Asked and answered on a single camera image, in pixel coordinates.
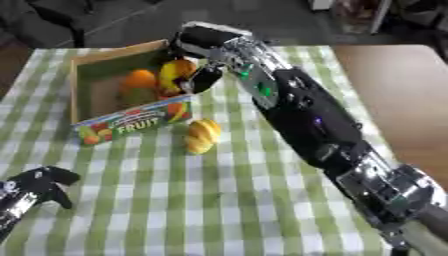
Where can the white shelf with items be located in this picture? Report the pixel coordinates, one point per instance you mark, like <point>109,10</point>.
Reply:
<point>359,15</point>

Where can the yellow ridged toy fruit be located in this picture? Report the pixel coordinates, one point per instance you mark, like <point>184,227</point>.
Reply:
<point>202,135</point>

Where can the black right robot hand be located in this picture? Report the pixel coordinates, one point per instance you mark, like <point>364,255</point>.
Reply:
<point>204,38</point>

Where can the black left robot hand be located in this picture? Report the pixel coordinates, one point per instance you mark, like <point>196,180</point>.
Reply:
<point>41,181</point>

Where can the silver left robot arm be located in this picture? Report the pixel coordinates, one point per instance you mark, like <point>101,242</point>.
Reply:
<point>14,208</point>

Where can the cardboard box with green inside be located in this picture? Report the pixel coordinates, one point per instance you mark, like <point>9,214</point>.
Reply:
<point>99,86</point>

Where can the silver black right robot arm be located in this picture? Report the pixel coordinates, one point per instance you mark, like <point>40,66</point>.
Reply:
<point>303,113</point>

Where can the black chair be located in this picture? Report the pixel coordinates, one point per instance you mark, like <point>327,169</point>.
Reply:
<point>61,15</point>

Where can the green toy fruit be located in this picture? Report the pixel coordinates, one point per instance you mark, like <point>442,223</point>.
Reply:
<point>137,97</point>

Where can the yellow red toy mango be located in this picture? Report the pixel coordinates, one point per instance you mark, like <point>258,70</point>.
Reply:
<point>172,71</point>

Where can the orange toy fruit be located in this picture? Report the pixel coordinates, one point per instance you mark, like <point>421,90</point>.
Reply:
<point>139,80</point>

